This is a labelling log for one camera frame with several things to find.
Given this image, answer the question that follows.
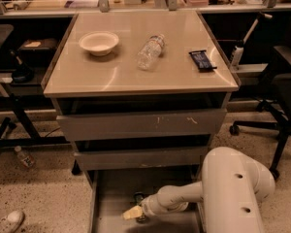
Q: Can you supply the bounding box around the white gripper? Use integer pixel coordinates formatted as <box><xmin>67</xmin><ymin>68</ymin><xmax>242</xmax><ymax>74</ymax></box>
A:
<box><xmin>122</xmin><ymin>194</ymin><xmax>164</xmax><ymax>220</ymax></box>

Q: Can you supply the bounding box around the green soda can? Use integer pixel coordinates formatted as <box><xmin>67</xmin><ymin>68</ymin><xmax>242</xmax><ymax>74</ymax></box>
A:
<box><xmin>134</xmin><ymin>192</ymin><xmax>146</xmax><ymax>223</ymax></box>

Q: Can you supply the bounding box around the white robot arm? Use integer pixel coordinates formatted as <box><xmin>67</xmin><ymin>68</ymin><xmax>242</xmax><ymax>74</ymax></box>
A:
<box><xmin>122</xmin><ymin>147</ymin><xmax>275</xmax><ymax>233</ymax></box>

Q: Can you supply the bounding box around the grey open bottom drawer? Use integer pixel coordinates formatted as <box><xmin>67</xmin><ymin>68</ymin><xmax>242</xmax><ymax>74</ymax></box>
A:
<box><xmin>88</xmin><ymin>166</ymin><xmax>204</xmax><ymax>233</ymax></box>

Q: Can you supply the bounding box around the grey middle drawer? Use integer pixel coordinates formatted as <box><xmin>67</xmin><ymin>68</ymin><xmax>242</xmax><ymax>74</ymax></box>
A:
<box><xmin>75</xmin><ymin>147</ymin><xmax>209</xmax><ymax>171</ymax></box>

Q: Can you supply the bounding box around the grey top drawer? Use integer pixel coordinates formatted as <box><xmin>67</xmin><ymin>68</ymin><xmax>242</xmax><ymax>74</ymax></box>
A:
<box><xmin>57</xmin><ymin>109</ymin><xmax>226</xmax><ymax>141</ymax></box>

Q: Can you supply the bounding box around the grey drawer cabinet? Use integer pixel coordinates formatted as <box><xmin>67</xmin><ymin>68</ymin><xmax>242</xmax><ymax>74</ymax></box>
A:
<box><xmin>41</xmin><ymin>10</ymin><xmax>242</xmax><ymax>233</ymax></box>

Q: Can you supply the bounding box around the water bottle on floor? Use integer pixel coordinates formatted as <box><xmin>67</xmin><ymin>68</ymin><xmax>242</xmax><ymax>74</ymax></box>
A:
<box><xmin>15</xmin><ymin>146</ymin><xmax>35</xmax><ymax>168</ymax></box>

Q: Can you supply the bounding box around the white shoe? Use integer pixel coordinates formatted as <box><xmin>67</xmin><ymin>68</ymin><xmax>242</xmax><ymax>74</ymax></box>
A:
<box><xmin>0</xmin><ymin>211</ymin><xmax>25</xmax><ymax>233</ymax></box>

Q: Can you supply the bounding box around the clear plastic water bottle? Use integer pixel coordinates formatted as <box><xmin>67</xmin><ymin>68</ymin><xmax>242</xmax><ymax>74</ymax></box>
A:
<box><xmin>137</xmin><ymin>34</ymin><xmax>165</xmax><ymax>71</ymax></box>

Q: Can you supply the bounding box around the dark blue snack bar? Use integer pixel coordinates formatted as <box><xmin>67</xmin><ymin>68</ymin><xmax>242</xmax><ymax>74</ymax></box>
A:
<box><xmin>189</xmin><ymin>50</ymin><xmax>216</xmax><ymax>72</ymax></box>

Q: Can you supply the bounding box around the white paper bowl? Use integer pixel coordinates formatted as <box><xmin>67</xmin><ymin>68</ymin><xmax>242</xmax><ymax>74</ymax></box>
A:
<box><xmin>79</xmin><ymin>31</ymin><xmax>119</xmax><ymax>56</ymax></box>

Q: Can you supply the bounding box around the black joystick device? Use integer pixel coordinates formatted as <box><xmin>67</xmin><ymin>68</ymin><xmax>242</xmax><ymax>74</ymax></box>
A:
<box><xmin>10</xmin><ymin>50</ymin><xmax>34</xmax><ymax>83</ymax></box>

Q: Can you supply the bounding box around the black office chair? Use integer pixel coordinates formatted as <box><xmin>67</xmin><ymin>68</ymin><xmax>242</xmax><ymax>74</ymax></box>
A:
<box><xmin>229</xmin><ymin>0</ymin><xmax>291</xmax><ymax>182</ymax></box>

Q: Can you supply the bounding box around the black box under desk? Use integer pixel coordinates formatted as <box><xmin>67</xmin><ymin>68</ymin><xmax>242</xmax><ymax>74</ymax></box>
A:
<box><xmin>17</xmin><ymin>38</ymin><xmax>58</xmax><ymax>59</ymax></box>

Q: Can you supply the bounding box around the white handheld tool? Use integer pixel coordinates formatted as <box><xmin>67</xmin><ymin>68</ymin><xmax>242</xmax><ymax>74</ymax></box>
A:
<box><xmin>230</xmin><ymin>12</ymin><xmax>273</xmax><ymax>68</ymax></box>

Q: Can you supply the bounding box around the black desk frame leg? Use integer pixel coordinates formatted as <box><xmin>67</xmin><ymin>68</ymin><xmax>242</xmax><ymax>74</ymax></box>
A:
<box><xmin>0</xmin><ymin>75</ymin><xmax>71</xmax><ymax>173</ymax></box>

